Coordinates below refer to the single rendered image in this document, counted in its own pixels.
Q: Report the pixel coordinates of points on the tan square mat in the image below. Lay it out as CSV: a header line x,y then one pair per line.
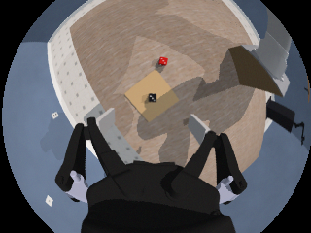
x,y
152,83

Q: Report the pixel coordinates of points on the red die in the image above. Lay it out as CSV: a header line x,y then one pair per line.
x,y
163,61

